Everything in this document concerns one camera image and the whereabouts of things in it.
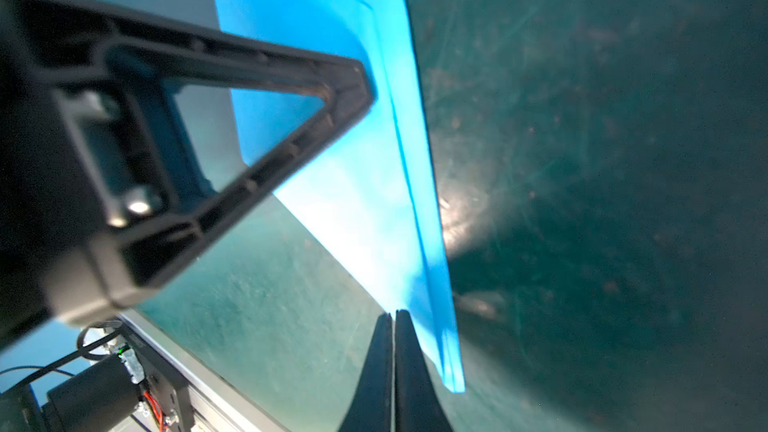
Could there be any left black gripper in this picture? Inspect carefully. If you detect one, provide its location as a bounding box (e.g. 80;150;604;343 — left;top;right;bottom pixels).
1;0;138;348

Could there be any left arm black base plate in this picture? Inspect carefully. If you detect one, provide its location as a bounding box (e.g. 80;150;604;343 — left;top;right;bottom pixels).
122;326;195;431

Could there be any blue square paper sheet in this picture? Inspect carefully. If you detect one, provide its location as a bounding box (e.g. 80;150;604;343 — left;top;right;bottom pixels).
215;0;466;393

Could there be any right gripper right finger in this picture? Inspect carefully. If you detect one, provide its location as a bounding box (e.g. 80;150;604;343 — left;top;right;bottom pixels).
394;310;453;432

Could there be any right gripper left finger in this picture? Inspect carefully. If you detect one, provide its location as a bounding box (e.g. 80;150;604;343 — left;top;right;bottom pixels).
338;313;394;432

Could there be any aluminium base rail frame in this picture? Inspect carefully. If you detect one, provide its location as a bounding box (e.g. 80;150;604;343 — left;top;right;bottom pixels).
119;310;286;432

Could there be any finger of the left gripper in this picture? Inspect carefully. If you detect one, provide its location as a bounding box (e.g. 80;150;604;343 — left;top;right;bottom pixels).
17;0;378;307

